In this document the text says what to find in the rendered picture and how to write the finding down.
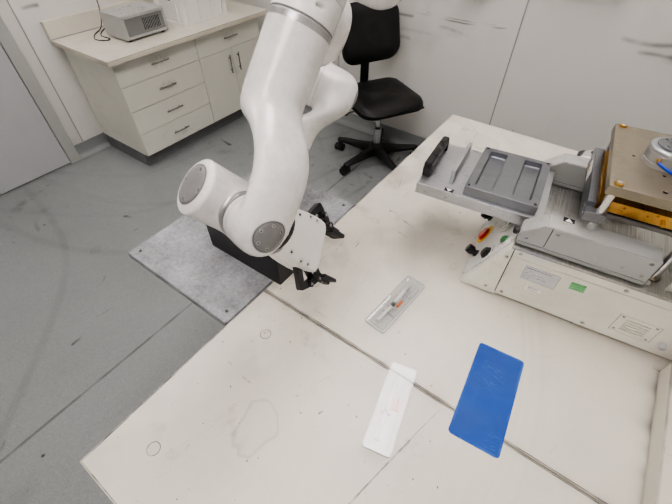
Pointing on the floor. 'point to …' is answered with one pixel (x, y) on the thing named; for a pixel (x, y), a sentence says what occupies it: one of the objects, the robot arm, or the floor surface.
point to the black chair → (402, 98)
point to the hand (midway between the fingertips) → (332, 257)
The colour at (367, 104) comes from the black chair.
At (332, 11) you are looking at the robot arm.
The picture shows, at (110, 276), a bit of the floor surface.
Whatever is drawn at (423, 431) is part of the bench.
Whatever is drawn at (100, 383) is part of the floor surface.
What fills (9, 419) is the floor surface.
